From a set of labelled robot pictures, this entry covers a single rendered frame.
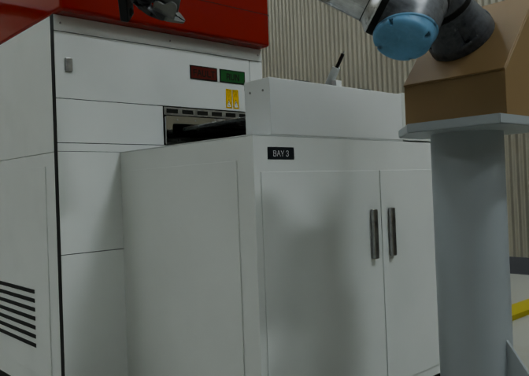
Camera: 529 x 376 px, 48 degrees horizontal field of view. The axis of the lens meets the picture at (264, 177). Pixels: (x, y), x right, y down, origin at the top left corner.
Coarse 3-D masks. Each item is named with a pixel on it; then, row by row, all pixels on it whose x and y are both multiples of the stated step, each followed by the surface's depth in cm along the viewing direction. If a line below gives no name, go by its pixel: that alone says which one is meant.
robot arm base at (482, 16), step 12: (468, 0) 127; (456, 12) 126; (468, 12) 127; (480, 12) 129; (444, 24) 128; (456, 24) 128; (468, 24) 128; (480, 24) 128; (492, 24) 130; (444, 36) 130; (456, 36) 129; (468, 36) 129; (480, 36) 129; (432, 48) 134; (444, 48) 131; (456, 48) 130; (468, 48) 129; (444, 60) 134
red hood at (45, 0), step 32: (0, 0) 203; (32, 0) 182; (64, 0) 169; (96, 0) 175; (192, 0) 199; (224, 0) 209; (256, 0) 219; (0, 32) 204; (192, 32) 199; (224, 32) 208; (256, 32) 218
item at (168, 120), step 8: (168, 120) 196; (176, 120) 198; (184, 120) 200; (192, 120) 202; (200, 120) 204; (208, 120) 207; (216, 120) 209; (168, 128) 195; (168, 136) 195; (168, 144) 196
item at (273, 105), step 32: (256, 96) 146; (288, 96) 147; (320, 96) 155; (352, 96) 164; (384, 96) 174; (256, 128) 146; (288, 128) 146; (320, 128) 154; (352, 128) 163; (384, 128) 173
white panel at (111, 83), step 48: (96, 48) 180; (144, 48) 192; (192, 48) 205; (240, 48) 219; (96, 96) 180; (144, 96) 191; (192, 96) 204; (240, 96) 219; (96, 144) 179; (144, 144) 191
